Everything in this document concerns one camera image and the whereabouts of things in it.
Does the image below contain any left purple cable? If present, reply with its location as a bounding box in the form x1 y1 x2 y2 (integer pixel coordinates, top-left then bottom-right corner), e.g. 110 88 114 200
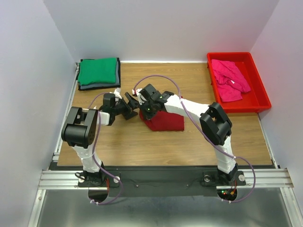
87 91 124 206

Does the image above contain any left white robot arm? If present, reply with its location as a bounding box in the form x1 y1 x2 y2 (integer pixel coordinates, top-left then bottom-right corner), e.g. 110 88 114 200
61 91 139 187

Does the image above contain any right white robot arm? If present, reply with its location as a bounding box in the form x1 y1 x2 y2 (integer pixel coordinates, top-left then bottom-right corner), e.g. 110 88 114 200
133 84 238 182

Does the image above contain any aluminium rail frame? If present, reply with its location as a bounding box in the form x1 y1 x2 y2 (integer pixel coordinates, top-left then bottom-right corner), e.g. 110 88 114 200
27 61 295 227

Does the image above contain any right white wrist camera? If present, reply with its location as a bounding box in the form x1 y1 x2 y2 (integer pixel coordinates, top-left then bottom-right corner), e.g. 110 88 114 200
132 88 146 105

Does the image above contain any folded green t shirt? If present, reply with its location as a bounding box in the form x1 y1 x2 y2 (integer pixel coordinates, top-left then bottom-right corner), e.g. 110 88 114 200
78 58 117 86

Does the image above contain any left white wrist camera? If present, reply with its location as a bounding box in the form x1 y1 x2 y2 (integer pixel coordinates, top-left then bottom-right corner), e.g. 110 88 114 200
113 87 123 102

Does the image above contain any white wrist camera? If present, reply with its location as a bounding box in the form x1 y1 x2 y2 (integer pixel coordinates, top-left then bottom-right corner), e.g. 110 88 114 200
113 87 123 102
132 88 146 105

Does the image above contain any red plastic bin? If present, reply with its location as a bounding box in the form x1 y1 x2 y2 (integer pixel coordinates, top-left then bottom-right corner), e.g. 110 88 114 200
207 52 271 113

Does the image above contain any pink t shirt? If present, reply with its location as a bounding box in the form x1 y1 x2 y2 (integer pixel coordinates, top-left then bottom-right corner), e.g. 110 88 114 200
211 59 251 102

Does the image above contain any dark red t shirt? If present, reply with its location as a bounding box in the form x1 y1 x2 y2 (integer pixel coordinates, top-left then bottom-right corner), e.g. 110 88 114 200
139 110 185 131

